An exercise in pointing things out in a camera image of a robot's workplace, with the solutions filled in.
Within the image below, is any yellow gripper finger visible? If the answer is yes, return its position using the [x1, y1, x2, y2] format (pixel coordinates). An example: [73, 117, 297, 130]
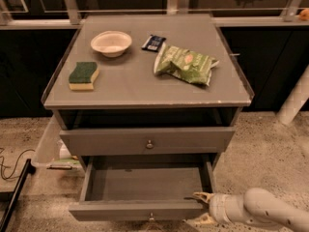
[193, 213, 216, 226]
[193, 192, 214, 204]

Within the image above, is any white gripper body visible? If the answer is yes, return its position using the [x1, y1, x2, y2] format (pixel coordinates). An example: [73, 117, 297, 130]
[209, 193, 250, 223]

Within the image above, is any grey drawer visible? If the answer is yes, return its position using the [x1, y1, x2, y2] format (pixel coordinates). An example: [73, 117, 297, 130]
[69, 154, 214, 221]
[60, 127, 235, 156]

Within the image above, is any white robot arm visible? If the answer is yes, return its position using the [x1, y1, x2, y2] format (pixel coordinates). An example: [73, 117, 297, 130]
[193, 188, 309, 232]

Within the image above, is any grey drawer cabinet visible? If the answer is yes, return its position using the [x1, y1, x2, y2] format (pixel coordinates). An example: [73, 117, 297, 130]
[41, 13, 255, 166]

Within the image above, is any grey top drawer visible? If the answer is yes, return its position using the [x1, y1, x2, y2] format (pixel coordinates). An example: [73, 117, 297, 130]
[60, 127, 235, 156]

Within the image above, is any white table leg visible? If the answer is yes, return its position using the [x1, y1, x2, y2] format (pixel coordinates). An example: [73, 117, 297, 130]
[277, 66, 309, 125]

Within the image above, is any green chip bag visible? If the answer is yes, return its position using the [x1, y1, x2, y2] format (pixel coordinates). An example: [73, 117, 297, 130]
[154, 43, 219, 86]

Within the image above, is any clear plastic bin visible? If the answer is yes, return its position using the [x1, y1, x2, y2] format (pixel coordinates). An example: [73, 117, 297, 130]
[31, 117, 81, 170]

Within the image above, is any dark blue snack packet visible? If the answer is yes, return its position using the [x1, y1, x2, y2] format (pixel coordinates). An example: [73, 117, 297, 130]
[142, 35, 166, 52]

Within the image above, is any green yellow sponge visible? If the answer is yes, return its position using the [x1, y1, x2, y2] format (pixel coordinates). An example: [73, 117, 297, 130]
[69, 62, 99, 91]

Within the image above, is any white paper bowl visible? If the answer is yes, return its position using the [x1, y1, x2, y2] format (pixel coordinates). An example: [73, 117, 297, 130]
[91, 31, 132, 58]

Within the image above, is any black metal bar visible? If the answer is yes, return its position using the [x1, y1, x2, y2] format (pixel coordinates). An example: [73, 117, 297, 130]
[0, 159, 36, 232]

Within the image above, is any orange fruit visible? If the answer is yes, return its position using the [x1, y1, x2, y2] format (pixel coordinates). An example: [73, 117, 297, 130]
[299, 9, 309, 20]

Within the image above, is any black cable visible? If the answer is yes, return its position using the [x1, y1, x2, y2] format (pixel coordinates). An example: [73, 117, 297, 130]
[0, 147, 37, 181]

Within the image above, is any metal window rail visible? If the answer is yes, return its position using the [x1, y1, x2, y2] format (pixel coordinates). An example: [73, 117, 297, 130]
[0, 0, 309, 29]

